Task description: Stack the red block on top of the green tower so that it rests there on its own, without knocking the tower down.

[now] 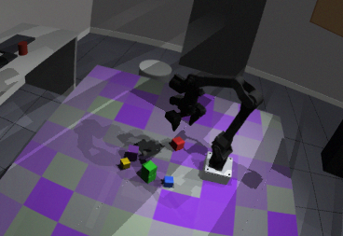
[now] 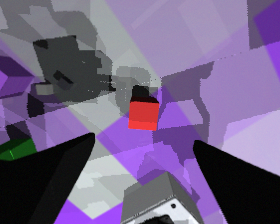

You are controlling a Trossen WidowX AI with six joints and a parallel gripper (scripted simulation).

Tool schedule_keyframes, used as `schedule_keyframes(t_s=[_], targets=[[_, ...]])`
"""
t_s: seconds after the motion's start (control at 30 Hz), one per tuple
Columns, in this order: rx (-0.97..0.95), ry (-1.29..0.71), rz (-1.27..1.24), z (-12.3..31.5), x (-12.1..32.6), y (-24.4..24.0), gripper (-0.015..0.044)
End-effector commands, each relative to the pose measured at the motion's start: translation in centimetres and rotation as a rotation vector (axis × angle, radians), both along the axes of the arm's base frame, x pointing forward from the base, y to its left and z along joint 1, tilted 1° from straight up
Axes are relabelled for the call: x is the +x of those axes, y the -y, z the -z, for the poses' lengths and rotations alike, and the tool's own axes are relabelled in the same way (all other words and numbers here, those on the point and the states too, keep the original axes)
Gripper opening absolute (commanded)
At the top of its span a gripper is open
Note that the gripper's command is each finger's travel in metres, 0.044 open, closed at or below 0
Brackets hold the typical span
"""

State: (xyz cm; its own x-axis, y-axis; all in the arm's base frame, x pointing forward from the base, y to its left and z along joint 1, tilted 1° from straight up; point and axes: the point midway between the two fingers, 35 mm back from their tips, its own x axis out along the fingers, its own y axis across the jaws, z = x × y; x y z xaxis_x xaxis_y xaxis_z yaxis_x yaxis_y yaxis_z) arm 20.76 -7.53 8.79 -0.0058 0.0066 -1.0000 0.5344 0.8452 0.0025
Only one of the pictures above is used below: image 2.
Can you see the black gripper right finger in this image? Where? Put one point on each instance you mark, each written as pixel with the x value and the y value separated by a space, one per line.
pixel 245 194

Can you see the red block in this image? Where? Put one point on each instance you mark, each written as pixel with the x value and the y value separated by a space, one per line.
pixel 143 113

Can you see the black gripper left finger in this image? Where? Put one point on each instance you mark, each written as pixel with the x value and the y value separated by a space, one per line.
pixel 34 188

